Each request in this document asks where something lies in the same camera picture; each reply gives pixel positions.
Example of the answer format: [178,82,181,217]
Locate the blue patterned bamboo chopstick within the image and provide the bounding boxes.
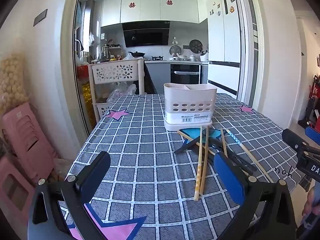
[226,128,275,183]

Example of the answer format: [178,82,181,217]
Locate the yellow patterned bamboo chopstick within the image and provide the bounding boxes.
[194,126,203,201]

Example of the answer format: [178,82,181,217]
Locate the dark grey spoon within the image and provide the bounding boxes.
[174,137,221,154]

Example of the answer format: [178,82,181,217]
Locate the plain bamboo chopstick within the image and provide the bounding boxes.
[200,126,209,195]

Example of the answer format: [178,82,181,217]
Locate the long bamboo chopstick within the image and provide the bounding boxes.
[174,128,221,154]

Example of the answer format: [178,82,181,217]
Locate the short bamboo chopstick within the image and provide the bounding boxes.
[220,128,228,157]

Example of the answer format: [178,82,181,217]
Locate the dark translucent plastic spoon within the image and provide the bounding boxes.
[209,128,221,140]

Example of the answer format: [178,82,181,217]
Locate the chrome kitchen faucet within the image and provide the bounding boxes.
[75,39,84,57]

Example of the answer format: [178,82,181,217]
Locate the person's right hand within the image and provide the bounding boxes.
[302,184,319,230]

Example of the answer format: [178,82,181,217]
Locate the pink plastic stool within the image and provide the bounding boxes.
[0,156,35,225]
[2,102,57,183]

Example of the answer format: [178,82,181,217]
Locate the grey checked tablecloth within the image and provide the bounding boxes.
[68,94,303,239]

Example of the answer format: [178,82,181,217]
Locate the pink plastic utensil holder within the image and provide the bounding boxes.
[164,83,217,132]

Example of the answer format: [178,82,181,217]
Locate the white refrigerator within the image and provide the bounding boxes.
[206,0,241,98]

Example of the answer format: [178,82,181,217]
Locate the black built-in oven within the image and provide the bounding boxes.
[170,64,202,85]

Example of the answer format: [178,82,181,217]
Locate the black hanging apron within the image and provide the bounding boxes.
[144,63,157,94]

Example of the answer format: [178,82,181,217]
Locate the white plastic storage trolley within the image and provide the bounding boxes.
[88,57,145,121]

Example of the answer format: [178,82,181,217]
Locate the black wok on stove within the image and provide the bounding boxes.
[129,51,145,57]

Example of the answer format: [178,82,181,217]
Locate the black range hood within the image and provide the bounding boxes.
[122,21,170,48]

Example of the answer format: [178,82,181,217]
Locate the white upper cabinets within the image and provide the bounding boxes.
[101,0,207,27]

